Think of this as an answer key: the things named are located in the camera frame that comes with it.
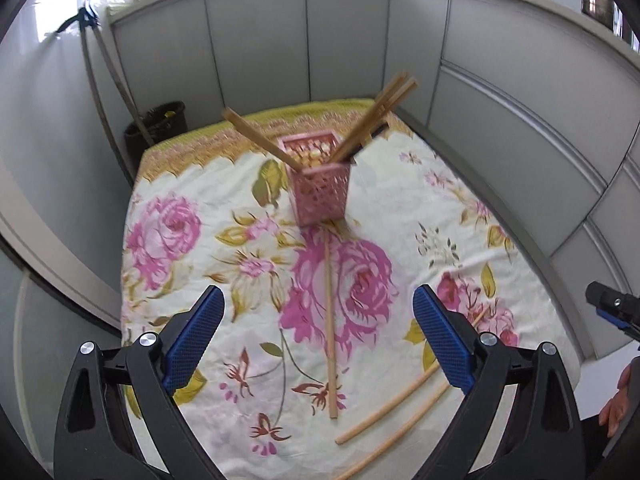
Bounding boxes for floral tablecloth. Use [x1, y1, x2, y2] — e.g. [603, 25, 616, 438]
[122, 117, 580, 479]

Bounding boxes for pink perforated utensil holder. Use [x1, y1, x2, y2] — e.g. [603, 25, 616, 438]
[278, 130, 352, 226]

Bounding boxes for black trash bin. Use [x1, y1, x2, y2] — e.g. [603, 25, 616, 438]
[124, 101, 188, 168]

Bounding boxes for mop with blue clip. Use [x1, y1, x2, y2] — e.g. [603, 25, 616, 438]
[54, 0, 156, 149]

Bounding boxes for white kitchen cabinets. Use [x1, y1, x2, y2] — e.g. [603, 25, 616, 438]
[106, 0, 640, 361]

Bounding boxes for person's hand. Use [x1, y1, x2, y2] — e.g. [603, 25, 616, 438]
[599, 364, 631, 438]

